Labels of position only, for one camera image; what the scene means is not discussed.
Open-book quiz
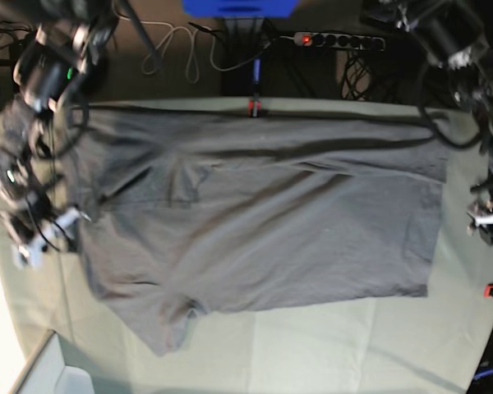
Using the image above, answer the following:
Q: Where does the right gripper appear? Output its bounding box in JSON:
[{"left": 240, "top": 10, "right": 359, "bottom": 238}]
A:
[{"left": 0, "top": 193, "right": 55, "bottom": 245}]

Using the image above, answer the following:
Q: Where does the grey t-shirt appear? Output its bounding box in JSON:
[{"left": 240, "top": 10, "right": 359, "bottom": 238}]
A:
[{"left": 62, "top": 107, "right": 448, "bottom": 355}]

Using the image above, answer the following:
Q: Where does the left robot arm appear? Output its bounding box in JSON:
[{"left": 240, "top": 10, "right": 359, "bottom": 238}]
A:
[{"left": 381, "top": 1, "right": 493, "bottom": 246}]

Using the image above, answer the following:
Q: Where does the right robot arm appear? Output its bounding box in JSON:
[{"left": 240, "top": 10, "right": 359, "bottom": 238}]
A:
[{"left": 0, "top": 1, "right": 153, "bottom": 246}]

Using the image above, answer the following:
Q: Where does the pale green table cloth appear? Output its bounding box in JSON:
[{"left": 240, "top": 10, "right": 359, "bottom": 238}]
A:
[{"left": 0, "top": 97, "right": 493, "bottom": 393}]

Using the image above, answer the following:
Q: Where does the blue clamp bottom right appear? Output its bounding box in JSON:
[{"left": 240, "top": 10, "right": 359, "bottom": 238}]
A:
[{"left": 472, "top": 368, "right": 493, "bottom": 381}]

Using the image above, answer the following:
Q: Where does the white bin bottom left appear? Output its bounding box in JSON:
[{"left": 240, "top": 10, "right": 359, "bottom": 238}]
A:
[{"left": 0, "top": 330, "right": 95, "bottom": 393}]

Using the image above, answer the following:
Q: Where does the red clamp top centre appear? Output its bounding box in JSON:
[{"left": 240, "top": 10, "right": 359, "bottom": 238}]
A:
[{"left": 248, "top": 58, "right": 261, "bottom": 118}]

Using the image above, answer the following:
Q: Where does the blue box top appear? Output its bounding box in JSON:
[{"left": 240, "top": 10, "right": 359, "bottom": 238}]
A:
[{"left": 182, "top": 0, "right": 298, "bottom": 18}]

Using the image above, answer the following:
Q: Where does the black power strip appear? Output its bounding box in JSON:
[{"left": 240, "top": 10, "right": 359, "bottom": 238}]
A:
[{"left": 293, "top": 32, "right": 386, "bottom": 52}]

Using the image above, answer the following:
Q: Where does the white cable on floor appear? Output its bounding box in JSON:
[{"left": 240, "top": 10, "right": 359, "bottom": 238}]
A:
[{"left": 141, "top": 20, "right": 202, "bottom": 84}]

